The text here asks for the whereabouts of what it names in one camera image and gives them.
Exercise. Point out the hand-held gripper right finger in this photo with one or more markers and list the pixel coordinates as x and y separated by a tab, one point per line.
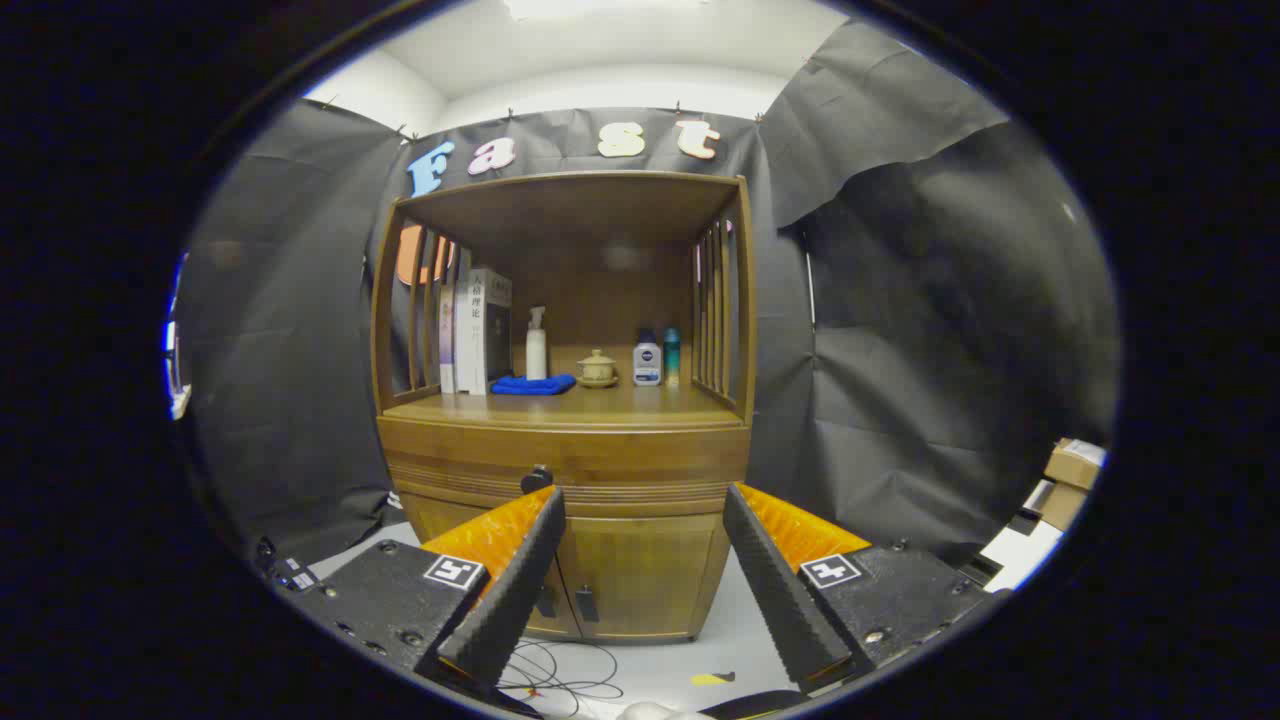
785	600

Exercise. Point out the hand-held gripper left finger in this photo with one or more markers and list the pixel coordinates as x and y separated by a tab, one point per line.
505	600

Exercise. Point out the black drawer knob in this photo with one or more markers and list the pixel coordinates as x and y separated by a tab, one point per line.
537	479

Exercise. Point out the wooden drawer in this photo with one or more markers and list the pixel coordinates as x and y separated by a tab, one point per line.
640	455

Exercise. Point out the wooden countertop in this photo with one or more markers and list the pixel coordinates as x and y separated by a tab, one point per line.
640	405

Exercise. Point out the wooden cabinet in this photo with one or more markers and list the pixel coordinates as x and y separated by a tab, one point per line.
600	215

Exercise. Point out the yellow tape piece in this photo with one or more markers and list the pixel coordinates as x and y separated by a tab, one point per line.
712	679

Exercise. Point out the blue folded cloth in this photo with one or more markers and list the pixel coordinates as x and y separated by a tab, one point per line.
530	385

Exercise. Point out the white pump bottle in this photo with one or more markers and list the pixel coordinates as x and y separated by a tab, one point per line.
537	355

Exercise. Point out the beige lidded teacup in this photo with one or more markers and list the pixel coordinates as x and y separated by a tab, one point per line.
597	370

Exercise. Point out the purple book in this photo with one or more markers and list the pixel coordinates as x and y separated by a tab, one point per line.
447	345

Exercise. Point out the white book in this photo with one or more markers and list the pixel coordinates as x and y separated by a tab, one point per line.
463	340

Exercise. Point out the grey portrait cover book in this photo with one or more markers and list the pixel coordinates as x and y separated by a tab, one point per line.
497	335

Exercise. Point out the teal bottle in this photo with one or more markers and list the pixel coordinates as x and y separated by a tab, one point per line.
672	355

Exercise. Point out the white lotion bottle blue cap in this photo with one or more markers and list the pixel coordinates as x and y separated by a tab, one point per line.
647	365

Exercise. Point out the cardboard box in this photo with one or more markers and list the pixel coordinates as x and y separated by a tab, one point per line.
1070	475

